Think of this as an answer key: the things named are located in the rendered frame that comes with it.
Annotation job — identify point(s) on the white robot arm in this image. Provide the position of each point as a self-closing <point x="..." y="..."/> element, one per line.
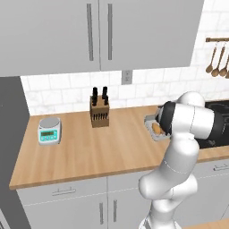
<point x="179" y="155"/>

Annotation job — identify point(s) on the grey vegetable container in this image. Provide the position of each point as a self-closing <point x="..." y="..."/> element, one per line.
<point x="149" y="126"/>

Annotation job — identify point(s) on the orange sweet potato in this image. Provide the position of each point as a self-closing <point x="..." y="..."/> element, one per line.
<point x="156" y="128"/>

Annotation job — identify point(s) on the wooden knife block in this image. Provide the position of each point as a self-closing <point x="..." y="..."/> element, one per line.
<point x="100" y="114"/>

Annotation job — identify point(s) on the grey drawer front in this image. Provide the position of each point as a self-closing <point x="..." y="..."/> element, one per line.
<point x="38" y="193"/>
<point x="125" y="180"/>
<point x="214" y="174"/>

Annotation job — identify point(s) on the white teal kitchen scale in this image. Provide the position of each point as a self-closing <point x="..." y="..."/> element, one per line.
<point x="49" y="131"/>

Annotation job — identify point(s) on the grey base cupboard door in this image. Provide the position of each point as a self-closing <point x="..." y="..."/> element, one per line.
<point x="128" y="208"/>
<point x="65" y="216"/>

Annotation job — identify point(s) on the black hob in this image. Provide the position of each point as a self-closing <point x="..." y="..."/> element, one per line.
<point x="219" y="106"/>

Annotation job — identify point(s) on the wooden hanging spoon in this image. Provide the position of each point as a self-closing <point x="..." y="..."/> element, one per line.
<point x="210" y="64"/>
<point x="217" y="67"/>
<point x="224" y="70"/>

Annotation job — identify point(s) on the dark grey fridge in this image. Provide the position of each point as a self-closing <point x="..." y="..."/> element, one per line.
<point x="10" y="155"/>

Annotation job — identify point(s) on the grey wall socket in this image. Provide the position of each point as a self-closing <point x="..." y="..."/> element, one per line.
<point x="126" y="77"/>

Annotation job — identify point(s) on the grey wall cupboard door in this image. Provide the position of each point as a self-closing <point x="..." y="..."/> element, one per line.
<point x="149" y="32"/>
<point x="44" y="35"/>

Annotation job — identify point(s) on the wooden hanging rail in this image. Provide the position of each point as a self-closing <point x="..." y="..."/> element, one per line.
<point x="217" y="39"/>

